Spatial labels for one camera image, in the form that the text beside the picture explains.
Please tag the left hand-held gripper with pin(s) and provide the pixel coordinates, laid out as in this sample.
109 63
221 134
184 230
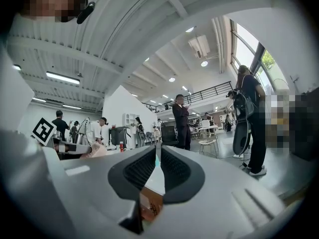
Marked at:
43 131

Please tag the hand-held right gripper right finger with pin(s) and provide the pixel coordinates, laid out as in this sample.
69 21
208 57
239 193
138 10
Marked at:
211 195

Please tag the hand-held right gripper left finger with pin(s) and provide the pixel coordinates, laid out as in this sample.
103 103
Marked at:
94 183

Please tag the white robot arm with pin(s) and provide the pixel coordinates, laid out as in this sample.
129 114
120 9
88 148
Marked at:
83 131

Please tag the person's left hand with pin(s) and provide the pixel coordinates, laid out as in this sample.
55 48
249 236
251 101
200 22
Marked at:
97 151

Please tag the red bottle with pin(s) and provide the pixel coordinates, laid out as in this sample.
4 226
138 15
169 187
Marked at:
121 147

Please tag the black monitor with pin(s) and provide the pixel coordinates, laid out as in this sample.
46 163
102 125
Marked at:
117 136

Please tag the long ceiling tube light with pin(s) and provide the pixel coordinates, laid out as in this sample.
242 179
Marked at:
62 78

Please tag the black instrument case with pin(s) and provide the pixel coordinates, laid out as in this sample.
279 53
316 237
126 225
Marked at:
240 138

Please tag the white table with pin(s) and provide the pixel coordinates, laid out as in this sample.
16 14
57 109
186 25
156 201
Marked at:
207 127

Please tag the white shelf unit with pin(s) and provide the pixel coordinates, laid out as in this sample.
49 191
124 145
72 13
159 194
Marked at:
129 119

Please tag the black office chair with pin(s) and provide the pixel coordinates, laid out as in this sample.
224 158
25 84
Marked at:
169 136

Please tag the white partition panel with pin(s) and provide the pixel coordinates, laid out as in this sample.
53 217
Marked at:
117 108

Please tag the black backpack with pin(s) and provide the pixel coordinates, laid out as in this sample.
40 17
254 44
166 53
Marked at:
243 106

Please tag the black balcony railing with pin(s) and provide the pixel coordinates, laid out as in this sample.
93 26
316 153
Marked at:
199 96

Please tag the round ceiling light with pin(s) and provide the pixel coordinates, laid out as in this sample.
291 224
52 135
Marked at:
204 63
172 79
189 29

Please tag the person's head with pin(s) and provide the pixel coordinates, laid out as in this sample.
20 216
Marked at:
49 1

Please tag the large window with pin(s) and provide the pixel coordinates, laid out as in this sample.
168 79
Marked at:
246 51

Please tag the ceiling air conditioner unit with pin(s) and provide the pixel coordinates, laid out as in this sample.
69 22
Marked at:
199 46

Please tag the black head-worn camera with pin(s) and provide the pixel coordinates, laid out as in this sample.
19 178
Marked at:
85 12

